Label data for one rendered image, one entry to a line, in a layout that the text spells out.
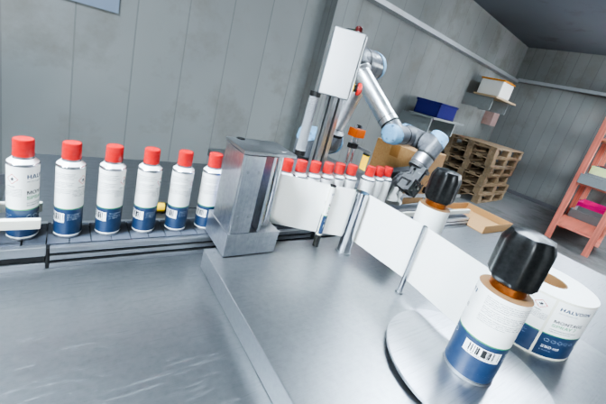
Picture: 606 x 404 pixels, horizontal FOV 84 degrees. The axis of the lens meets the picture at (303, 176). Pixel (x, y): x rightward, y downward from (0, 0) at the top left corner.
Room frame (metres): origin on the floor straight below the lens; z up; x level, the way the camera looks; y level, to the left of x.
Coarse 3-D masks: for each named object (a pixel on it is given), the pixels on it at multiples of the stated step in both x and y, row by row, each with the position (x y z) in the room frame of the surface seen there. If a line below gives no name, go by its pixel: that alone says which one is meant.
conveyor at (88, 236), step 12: (456, 216) 1.53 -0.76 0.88; (48, 228) 0.62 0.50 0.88; (84, 228) 0.65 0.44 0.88; (120, 228) 0.69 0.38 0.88; (156, 228) 0.73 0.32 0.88; (192, 228) 0.78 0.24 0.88; (288, 228) 0.93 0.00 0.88; (48, 240) 0.58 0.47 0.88; (60, 240) 0.59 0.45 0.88; (72, 240) 0.60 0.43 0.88; (84, 240) 0.61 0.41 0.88; (96, 240) 0.62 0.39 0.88; (108, 240) 0.64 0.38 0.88
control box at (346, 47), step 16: (336, 32) 1.02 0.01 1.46; (352, 32) 1.03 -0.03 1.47; (336, 48) 1.02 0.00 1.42; (352, 48) 1.03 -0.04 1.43; (336, 64) 1.03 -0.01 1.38; (352, 64) 1.03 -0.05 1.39; (320, 80) 1.03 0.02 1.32; (336, 80) 1.03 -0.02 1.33; (352, 80) 1.03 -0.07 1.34; (336, 96) 1.03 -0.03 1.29
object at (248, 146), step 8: (240, 144) 0.73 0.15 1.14; (248, 144) 0.75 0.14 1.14; (256, 144) 0.77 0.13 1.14; (264, 144) 0.79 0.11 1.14; (272, 144) 0.81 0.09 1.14; (248, 152) 0.69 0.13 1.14; (256, 152) 0.70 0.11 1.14; (264, 152) 0.72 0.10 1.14; (272, 152) 0.73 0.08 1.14; (280, 152) 0.75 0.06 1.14; (288, 152) 0.77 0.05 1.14
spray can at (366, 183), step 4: (368, 168) 1.15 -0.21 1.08; (372, 168) 1.14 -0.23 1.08; (368, 172) 1.14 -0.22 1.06; (372, 172) 1.14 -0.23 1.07; (364, 176) 1.15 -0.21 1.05; (368, 176) 1.14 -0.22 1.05; (372, 176) 1.14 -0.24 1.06; (360, 180) 1.15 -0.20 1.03; (364, 180) 1.14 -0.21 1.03; (368, 180) 1.13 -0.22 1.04; (372, 180) 1.14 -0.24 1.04; (360, 184) 1.15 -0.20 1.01; (364, 184) 1.13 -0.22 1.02; (368, 184) 1.13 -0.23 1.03; (372, 184) 1.14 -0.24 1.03; (360, 188) 1.14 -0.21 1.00; (364, 188) 1.13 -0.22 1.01; (368, 188) 1.13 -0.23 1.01; (368, 192) 1.13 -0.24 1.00
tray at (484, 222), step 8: (456, 208) 1.85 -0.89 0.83; (464, 208) 1.89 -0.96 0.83; (472, 208) 1.89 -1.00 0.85; (480, 208) 1.86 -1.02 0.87; (472, 216) 1.76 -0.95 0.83; (480, 216) 1.81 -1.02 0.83; (488, 216) 1.81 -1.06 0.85; (496, 216) 1.78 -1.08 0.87; (472, 224) 1.63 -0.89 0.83; (480, 224) 1.67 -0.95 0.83; (488, 224) 1.71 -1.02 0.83; (496, 224) 1.75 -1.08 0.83; (504, 224) 1.74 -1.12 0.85; (512, 224) 1.72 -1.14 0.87; (480, 232) 1.54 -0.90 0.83; (488, 232) 1.57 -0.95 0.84
